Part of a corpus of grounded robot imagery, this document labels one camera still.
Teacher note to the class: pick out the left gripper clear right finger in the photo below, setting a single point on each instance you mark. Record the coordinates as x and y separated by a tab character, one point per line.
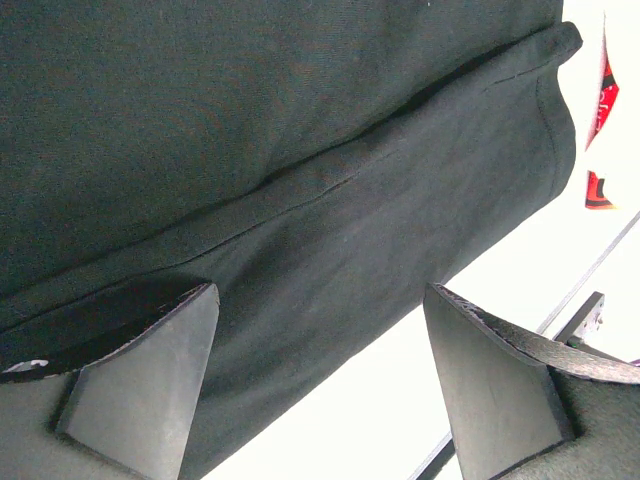
495	390

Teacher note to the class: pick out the left gripper clear left finger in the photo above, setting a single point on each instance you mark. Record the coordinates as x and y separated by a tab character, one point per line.
106	387

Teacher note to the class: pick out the black t shirt daisy logo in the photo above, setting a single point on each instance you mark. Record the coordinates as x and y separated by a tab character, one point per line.
319	162

